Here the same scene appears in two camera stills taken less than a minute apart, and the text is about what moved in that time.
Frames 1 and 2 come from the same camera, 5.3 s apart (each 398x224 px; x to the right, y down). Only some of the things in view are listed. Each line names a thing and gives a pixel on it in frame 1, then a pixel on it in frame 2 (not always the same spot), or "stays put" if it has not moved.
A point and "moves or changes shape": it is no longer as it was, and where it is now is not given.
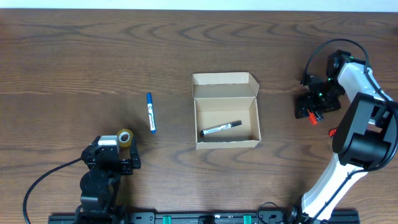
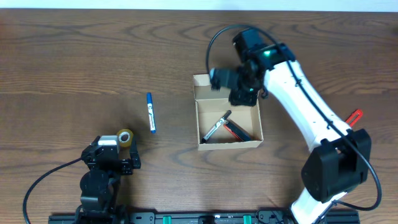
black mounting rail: [204, 217] stays put
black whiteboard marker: [221, 127] moves or changes shape
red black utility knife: [314, 117] moves or changes shape
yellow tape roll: [124, 137] stays put
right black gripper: [311, 109] to [243, 98]
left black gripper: [121, 166] stays put
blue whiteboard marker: [150, 113] stays put
